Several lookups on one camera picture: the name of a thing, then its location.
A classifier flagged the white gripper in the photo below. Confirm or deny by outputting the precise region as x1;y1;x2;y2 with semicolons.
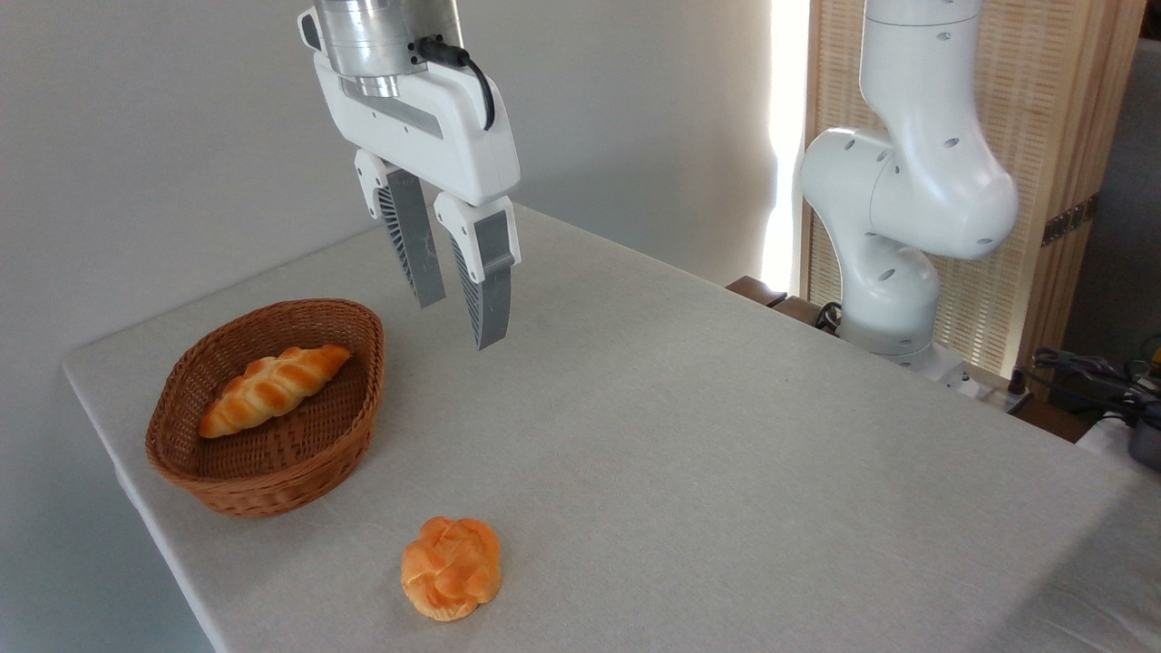
313;52;523;351

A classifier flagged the long braided bread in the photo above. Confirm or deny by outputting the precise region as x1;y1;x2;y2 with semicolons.
198;344;353;440

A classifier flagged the round knotted bread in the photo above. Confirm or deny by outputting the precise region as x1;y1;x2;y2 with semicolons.
401;516;502;622

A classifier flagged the brown wicker basket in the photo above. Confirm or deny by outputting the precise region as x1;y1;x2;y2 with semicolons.
145;298;386;519

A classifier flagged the brown wooden furniture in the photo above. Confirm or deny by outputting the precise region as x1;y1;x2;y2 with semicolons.
726;276;846;336

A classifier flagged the wooden folding screen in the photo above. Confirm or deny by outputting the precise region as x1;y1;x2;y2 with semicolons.
803;0;1146;382

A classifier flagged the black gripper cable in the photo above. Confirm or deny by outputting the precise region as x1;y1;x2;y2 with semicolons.
415;36;498;132

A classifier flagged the black cable bundle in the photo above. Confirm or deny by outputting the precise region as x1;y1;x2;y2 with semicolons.
1032;346;1161;427

